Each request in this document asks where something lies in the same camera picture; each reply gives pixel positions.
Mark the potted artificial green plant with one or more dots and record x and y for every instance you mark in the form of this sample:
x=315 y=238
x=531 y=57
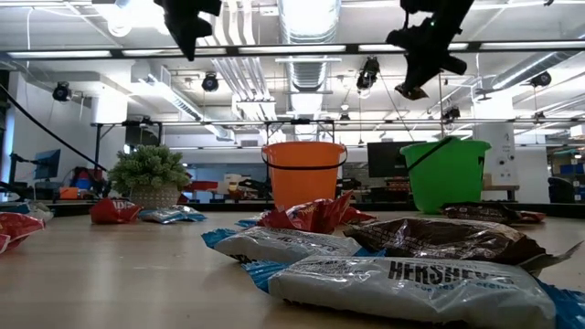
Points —
x=148 y=173

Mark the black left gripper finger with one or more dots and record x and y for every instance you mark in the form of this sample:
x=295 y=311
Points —
x=190 y=48

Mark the silver ventilation duct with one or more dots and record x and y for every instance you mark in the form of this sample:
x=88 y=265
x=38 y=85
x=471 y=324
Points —
x=311 y=77

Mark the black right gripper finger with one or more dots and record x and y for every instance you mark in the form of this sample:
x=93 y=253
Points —
x=413 y=80

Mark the orange plastic bucket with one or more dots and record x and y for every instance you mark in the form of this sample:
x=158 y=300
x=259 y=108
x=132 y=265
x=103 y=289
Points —
x=304 y=178

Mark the brown snickers candy bar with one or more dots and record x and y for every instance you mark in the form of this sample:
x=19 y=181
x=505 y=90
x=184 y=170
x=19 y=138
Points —
x=480 y=213
x=411 y=93
x=448 y=240

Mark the red skittles candy pack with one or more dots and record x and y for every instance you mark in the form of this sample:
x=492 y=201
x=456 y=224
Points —
x=114 y=211
x=311 y=215
x=532 y=216
x=361 y=215
x=18 y=228

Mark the green plastic bucket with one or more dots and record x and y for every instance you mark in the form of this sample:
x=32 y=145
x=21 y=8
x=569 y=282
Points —
x=445 y=178

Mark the black ceiling spotlight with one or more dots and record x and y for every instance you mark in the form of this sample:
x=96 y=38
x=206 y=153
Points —
x=540 y=79
x=61 y=91
x=210 y=83
x=368 y=73
x=451 y=113

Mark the black aluminium table frame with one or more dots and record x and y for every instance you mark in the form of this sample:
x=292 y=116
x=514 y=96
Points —
x=228 y=207

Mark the black computer monitor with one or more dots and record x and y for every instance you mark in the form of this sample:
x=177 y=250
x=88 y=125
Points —
x=388 y=160

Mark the white round pillar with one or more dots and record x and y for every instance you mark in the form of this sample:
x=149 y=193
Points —
x=498 y=155

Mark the blue lit computer monitor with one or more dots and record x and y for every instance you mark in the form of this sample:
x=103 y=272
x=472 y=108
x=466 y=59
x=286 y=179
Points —
x=48 y=163

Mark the white blue hershey's bar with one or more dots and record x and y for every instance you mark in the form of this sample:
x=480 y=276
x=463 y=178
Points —
x=283 y=244
x=388 y=297
x=247 y=223
x=171 y=215
x=32 y=210

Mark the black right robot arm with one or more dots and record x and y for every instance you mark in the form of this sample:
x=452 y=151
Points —
x=448 y=11

